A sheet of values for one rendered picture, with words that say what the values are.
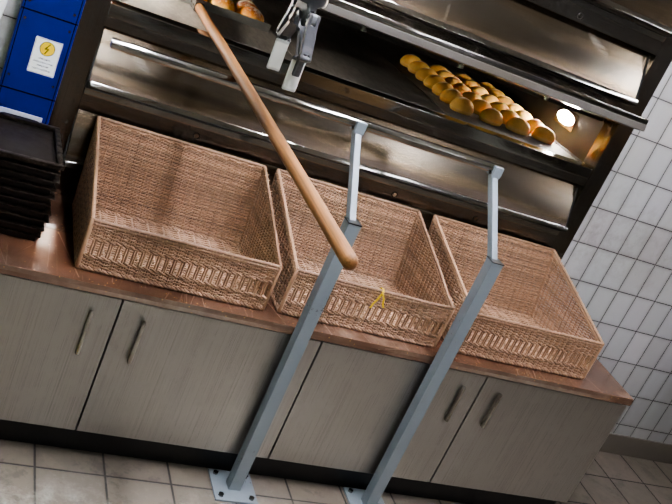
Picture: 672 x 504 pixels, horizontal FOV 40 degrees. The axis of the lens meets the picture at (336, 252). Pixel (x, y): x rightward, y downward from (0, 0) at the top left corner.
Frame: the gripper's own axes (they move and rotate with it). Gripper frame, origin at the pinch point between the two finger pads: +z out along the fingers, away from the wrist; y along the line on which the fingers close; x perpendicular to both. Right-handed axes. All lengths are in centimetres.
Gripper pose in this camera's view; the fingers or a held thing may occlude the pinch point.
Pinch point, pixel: (281, 74)
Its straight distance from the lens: 203.7
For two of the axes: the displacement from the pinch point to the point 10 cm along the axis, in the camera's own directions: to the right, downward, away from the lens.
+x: 8.8, 1.9, 4.3
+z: -3.7, 8.5, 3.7
